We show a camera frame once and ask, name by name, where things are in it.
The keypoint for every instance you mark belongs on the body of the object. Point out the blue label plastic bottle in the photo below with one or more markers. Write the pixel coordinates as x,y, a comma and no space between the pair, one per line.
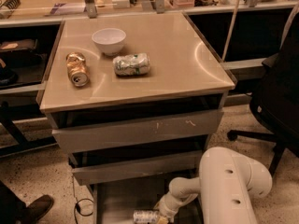
145,217

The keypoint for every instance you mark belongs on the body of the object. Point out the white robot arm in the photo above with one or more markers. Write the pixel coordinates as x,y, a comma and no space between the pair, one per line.
226,182

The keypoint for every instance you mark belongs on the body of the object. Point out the bottom grey drawer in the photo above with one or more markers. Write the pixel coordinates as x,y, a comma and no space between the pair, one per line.
124,196

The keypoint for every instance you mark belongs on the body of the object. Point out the grey drawer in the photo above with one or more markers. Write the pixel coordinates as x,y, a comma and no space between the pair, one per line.
108,172
124,196
137,131

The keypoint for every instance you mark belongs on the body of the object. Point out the middle grey drawer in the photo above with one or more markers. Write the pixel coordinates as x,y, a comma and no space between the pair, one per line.
108,172

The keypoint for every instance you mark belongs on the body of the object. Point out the grey drawer cabinet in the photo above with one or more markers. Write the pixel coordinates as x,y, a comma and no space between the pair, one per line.
184,77

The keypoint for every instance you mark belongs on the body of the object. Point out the top grey drawer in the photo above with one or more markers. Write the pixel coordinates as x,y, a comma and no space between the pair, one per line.
137,131

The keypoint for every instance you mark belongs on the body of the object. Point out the brown shoe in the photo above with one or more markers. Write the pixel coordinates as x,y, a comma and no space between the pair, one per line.
37,209

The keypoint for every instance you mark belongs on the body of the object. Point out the crushed green silver can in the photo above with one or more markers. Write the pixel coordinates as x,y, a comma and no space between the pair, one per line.
132,65

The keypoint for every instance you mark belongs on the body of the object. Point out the crushed gold soda can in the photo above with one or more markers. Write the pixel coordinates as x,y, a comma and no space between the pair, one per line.
77,69

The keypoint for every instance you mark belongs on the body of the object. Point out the black office chair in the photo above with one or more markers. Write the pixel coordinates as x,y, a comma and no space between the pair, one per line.
275,102

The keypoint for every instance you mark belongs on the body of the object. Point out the white bowl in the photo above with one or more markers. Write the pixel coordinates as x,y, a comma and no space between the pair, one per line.
109,41

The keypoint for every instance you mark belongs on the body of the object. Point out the wooden stick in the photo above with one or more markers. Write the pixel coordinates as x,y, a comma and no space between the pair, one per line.
230,31

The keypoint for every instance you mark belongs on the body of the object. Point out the purple white paper box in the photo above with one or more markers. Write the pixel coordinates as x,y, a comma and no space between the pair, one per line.
60,9

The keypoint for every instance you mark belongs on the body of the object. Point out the black coil spring tool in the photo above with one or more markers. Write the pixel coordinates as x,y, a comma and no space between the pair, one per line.
8,7

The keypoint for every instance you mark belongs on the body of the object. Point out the grey metal bracket left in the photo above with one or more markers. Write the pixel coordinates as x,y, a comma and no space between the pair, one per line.
90,8

